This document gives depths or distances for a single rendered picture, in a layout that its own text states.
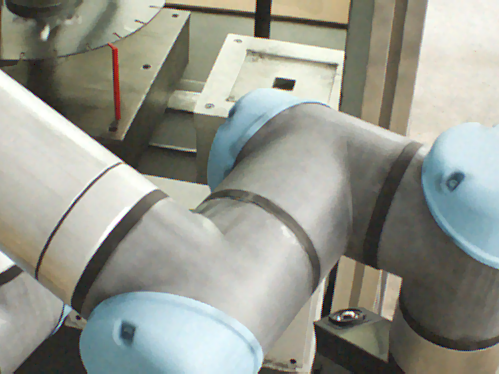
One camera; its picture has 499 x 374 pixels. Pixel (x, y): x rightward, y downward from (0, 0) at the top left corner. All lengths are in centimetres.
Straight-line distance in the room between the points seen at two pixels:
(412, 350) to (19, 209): 24
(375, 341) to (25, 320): 33
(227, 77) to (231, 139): 64
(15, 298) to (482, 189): 47
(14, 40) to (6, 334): 45
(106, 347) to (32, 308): 42
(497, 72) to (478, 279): 249
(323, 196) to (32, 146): 15
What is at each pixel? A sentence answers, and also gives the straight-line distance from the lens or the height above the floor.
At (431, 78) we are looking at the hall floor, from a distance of 287.
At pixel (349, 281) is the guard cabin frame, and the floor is 86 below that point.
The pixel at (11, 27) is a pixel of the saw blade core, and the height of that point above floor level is 95.
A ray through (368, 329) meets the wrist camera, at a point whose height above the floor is 105.
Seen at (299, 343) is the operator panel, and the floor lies 80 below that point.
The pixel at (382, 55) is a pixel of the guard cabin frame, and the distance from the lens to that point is 81.
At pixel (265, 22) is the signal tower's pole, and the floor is 87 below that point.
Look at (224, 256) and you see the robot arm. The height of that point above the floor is 124.
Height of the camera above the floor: 156
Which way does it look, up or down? 41 degrees down
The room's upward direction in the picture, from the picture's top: 3 degrees clockwise
